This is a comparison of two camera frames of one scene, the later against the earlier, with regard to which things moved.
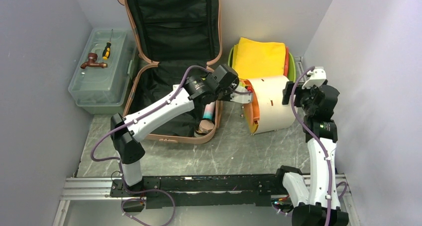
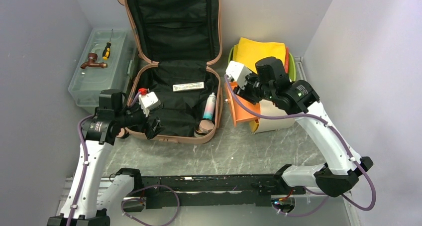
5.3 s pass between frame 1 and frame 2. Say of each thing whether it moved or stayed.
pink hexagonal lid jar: stayed
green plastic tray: stayed
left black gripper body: moved
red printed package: stayed
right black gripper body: moved
